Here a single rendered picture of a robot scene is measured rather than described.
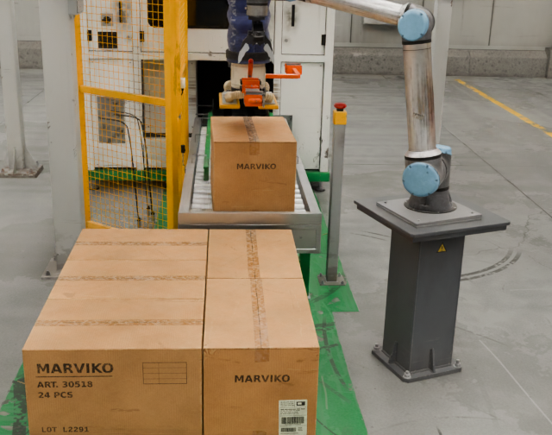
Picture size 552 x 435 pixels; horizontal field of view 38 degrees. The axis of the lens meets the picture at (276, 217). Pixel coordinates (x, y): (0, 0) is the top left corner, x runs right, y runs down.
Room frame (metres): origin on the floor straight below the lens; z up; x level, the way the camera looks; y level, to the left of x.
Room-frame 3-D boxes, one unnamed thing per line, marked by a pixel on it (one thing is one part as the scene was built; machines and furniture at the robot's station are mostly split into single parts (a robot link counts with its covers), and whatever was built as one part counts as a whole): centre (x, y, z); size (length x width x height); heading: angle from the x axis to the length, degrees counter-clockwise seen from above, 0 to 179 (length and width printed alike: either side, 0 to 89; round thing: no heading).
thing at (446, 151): (3.31, -0.67, 0.96); 0.17 x 0.15 x 0.18; 158
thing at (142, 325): (2.97, 0.38, 0.34); 1.20 x 1.00 x 0.40; 4
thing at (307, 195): (4.84, -0.12, 0.50); 2.31 x 0.05 x 0.19; 4
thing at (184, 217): (3.65, 0.13, 0.58); 0.70 x 0.03 x 0.06; 94
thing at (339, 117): (4.26, -0.33, 0.50); 0.07 x 0.07 x 1.00; 4
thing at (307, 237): (3.65, 0.13, 0.47); 0.70 x 0.03 x 0.15; 94
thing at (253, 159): (4.00, 0.14, 0.75); 0.60 x 0.40 x 0.40; 6
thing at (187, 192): (4.79, 0.53, 0.50); 2.31 x 0.05 x 0.19; 4
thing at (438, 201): (3.32, -0.68, 0.82); 0.19 x 0.19 x 0.10
